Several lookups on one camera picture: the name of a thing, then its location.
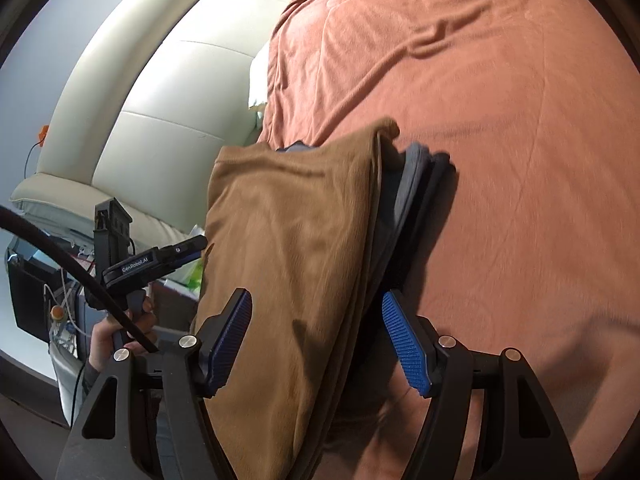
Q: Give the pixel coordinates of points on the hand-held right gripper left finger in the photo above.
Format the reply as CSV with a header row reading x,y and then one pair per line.
x,y
230,340

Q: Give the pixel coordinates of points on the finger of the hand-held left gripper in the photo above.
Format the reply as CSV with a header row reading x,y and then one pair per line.
x,y
182,251

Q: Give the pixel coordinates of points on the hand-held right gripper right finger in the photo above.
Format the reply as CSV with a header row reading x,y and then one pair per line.
x,y
405,345

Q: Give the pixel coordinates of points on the olive printed t-shirt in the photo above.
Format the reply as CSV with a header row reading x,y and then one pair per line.
x,y
290,260

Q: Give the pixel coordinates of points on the grey folded clothes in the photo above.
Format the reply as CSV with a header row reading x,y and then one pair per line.
x,y
405,185

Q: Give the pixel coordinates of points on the person's left hand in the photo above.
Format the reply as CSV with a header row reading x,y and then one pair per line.
x,y
102,345

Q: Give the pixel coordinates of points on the green tissue packet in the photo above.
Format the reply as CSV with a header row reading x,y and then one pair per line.
x,y
192,277

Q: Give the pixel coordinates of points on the bedside table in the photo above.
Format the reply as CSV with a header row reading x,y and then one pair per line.
x,y
35,295

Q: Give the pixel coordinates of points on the orange clip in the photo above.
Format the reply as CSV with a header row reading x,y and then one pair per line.
x,y
45,135

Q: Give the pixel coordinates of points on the cream padded headboard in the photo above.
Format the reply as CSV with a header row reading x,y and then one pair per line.
x,y
175,85

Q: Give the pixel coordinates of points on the white pillow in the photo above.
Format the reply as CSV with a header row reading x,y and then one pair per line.
x,y
257,80

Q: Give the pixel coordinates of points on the brown blanket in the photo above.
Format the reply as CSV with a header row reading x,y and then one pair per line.
x,y
500,135

